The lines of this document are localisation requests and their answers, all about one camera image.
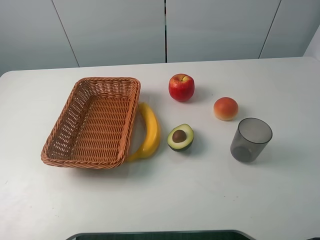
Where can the brown wicker basket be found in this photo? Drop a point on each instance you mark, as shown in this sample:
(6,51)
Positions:
(95,127)

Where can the orange peach fruit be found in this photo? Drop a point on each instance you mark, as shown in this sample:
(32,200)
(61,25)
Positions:
(225,109)

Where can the halved green avocado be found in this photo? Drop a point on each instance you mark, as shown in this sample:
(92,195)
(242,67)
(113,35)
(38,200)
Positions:
(180,138)

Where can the grey translucent plastic cup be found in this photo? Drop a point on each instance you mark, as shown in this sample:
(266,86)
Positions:
(251,137)

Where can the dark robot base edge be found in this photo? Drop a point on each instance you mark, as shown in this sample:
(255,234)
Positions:
(164,235)

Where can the yellow banana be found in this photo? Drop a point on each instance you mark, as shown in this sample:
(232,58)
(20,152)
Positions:
(153,134)

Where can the red apple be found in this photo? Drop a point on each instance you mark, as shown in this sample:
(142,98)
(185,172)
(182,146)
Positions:
(181,87)

